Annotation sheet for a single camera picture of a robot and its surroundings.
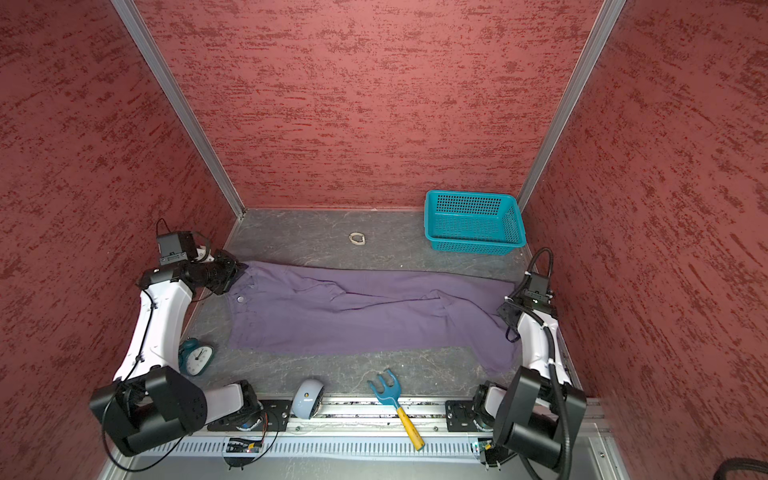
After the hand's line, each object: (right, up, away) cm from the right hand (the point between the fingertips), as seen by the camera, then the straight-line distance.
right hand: (507, 318), depth 85 cm
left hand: (-73, +15, -5) cm, 75 cm away
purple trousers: (-65, +1, +5) cm, 65 cm away
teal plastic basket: (+1, +29, +33) cm, 44 cm away
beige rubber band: (-49, +25, +27) cm, 61 cm away
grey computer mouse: (-54, -15, -15) cm, 58 cm away
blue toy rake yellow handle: (-34, -18, -8) cm, 40 cm away
